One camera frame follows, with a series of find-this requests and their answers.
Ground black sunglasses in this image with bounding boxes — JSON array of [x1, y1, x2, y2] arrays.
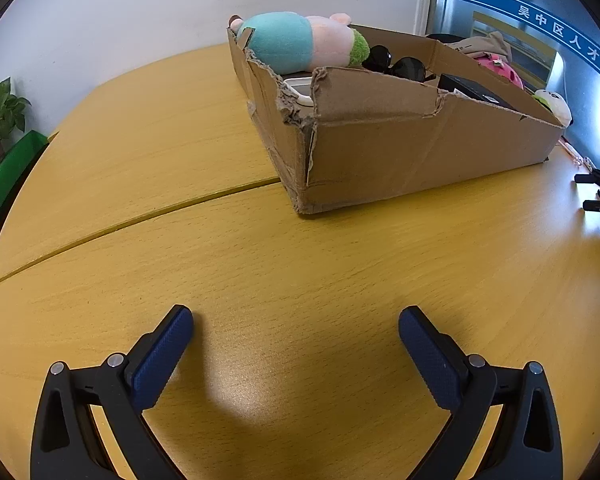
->
[[362, 45, 438, 83]]

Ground small black box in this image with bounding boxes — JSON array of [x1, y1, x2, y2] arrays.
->
[[437, 73, 518, 111]]

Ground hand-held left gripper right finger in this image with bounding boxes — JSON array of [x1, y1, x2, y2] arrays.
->
[[398, 306, 564, 480]]

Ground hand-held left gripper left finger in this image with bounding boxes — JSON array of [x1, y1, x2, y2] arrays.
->
[[30, 304, 195, 480]]

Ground green potted plant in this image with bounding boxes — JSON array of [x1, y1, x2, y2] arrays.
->
[[0, 77, 32, 166]]

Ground pink cable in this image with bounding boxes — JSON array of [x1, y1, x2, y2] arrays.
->
[[555, 142, 596, 168]]

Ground beige cloth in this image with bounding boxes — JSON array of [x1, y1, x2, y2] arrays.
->
[[450, 31, 513, 61]]

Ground teal pink plush toy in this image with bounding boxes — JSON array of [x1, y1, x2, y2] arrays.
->
[[230, 11, 371, 72]]

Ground white round plush toy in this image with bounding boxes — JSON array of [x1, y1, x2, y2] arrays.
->
[[532, 89, 573, 128]]

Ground torn cardboard box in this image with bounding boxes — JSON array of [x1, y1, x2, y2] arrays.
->
[[226, 15, 566, 216]]

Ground green partition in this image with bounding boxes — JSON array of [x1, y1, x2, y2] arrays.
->
[[0, 130, 50, 256]]

